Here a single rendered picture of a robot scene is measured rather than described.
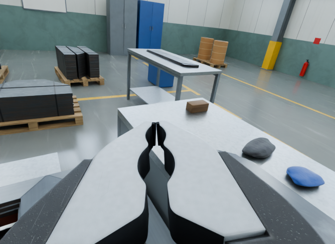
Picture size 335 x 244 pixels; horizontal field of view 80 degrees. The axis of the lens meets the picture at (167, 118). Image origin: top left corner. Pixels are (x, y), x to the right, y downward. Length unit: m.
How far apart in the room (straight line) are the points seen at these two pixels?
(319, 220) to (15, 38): 8.46
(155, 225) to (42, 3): 8.02
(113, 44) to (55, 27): 1.96
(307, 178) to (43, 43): 8.29
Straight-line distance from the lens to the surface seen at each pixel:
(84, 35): 8.56
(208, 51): 8.65
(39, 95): 3.02
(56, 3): 8.40
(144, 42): 8.57
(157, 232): 0.78
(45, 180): 1.00
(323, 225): 0.73
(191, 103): 1.14
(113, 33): 8.12
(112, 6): 8.08
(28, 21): 8.44
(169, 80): 4.90
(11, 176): 1.26
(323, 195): 0.88
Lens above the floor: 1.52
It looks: 27 degrees down
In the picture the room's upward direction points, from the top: 7 degrees clockwise
